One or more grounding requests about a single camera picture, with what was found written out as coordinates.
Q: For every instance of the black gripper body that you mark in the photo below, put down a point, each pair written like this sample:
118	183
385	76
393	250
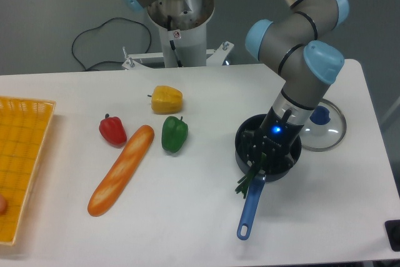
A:
273	134

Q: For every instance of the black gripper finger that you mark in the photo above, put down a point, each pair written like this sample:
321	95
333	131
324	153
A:
247	147
284	161

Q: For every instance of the green onion bunch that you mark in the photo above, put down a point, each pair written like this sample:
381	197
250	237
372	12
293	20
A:
245	181

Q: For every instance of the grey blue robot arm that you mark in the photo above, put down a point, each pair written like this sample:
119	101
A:
291	48

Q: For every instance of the glass lid blue knob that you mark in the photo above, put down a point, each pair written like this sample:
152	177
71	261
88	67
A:
324	129

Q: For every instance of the green bell pepper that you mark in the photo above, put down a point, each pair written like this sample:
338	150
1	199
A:
174	134

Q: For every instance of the yellow bell pepper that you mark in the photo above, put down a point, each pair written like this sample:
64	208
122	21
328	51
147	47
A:
166	100

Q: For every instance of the black corner device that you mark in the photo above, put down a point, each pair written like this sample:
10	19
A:
392	230

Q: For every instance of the red bell pepper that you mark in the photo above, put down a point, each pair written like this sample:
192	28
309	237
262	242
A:
112	130

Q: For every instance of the orange baguette bread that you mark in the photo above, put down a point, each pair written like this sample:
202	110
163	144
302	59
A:
117	178

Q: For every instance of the yellow woven basket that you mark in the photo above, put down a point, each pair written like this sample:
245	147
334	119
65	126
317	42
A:
24	127

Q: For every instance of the brown egg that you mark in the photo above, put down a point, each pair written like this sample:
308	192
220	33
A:
3	204

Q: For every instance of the black pot blue handle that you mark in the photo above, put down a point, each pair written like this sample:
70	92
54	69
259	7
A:
254	192

